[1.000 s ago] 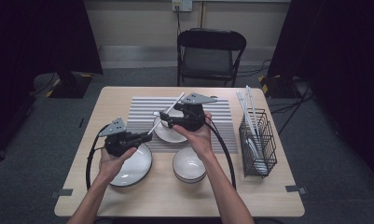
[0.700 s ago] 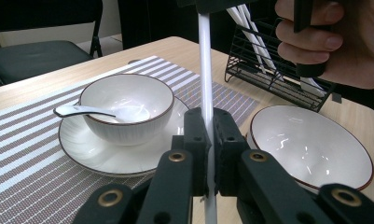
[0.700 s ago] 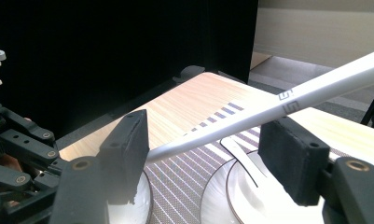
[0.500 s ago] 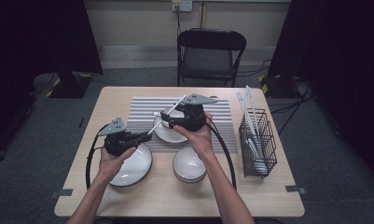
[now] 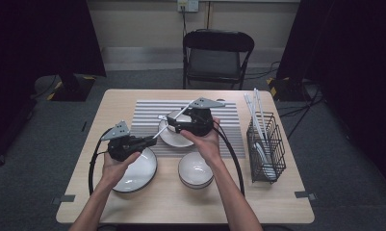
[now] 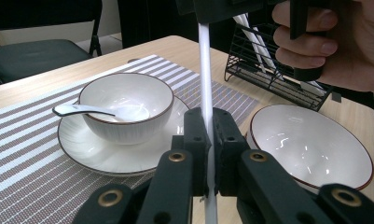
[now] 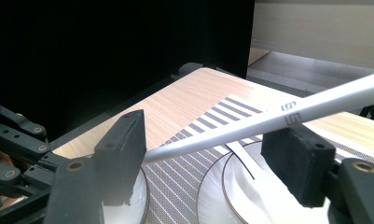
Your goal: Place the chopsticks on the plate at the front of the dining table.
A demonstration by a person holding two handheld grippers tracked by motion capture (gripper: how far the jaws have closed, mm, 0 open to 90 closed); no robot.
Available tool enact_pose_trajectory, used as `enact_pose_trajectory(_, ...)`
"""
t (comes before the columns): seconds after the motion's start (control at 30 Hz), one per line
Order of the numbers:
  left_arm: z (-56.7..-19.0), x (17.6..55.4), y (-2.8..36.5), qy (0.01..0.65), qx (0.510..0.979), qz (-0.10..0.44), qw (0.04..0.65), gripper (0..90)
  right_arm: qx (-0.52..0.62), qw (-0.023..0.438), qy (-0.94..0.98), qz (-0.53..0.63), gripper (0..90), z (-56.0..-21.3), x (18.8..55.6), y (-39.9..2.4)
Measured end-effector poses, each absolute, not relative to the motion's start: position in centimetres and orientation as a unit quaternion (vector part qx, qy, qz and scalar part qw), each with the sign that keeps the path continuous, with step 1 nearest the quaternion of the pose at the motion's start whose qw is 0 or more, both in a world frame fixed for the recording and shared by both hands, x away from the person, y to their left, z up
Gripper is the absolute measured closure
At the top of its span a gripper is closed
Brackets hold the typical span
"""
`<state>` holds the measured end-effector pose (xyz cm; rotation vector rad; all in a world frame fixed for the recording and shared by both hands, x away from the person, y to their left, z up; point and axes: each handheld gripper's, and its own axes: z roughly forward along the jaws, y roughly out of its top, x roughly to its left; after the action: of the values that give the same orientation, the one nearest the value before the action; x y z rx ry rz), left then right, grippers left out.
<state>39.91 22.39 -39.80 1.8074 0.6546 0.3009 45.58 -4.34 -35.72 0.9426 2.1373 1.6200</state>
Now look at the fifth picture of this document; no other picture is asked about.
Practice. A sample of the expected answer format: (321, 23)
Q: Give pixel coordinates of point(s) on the white chopstick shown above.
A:
(253, 109)
(260, 112)
(160, 132)

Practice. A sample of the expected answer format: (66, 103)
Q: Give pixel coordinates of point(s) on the person's left hand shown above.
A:
(115, 173)

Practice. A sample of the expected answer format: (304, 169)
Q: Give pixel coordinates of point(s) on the grey striped woven placemat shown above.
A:
(145, 114)

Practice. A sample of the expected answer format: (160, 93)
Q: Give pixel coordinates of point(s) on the person's right hand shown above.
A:
(208, 147)

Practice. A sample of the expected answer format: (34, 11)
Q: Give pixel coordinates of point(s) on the white wall outlet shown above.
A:
(188, 5)

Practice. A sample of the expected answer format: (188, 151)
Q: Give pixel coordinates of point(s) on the black curtain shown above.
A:
(347, 64)
(36, 38)

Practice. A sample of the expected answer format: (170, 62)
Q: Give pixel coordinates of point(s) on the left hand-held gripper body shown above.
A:
(123, 147)

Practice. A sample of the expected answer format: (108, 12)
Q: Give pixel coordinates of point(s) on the white ceramic spoon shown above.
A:
(162, 117)
(267, 166)

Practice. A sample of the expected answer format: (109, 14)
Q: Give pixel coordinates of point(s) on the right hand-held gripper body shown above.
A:
(198, 122)

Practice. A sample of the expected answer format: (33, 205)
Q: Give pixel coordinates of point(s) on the grey floor tape piece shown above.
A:
(304, 195)
(65, 199)

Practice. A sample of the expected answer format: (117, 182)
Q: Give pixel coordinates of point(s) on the black folding chair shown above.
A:
(216, 57)

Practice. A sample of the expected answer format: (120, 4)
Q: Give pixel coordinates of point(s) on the grey round stand base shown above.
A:
(43, 86)

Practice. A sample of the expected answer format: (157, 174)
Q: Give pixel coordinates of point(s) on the white plate black rim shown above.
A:
(141, 173)
(174, 141)

